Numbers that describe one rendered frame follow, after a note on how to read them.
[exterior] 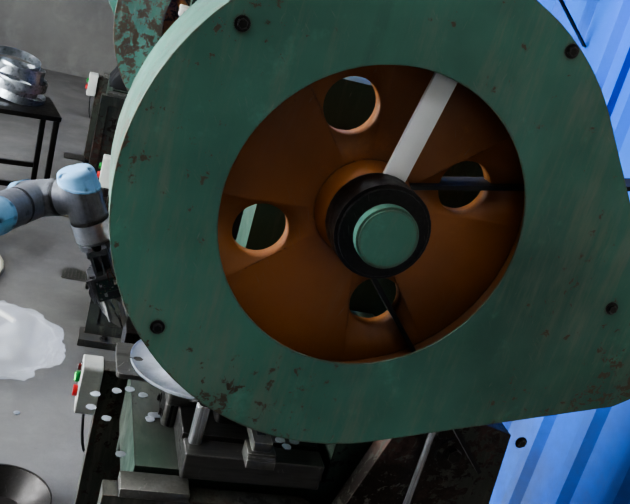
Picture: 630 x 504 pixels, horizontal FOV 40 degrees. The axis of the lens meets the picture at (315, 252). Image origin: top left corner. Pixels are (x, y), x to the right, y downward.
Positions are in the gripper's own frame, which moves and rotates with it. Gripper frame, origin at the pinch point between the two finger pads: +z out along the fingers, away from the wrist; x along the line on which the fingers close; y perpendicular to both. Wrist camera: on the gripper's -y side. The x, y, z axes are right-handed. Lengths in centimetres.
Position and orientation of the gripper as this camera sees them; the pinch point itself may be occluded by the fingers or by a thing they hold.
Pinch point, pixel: (120, 319)
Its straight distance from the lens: 190.2
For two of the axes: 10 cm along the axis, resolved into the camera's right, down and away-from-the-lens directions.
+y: 2.7, 3.9, -8.8
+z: 1.5, 8.9, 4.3
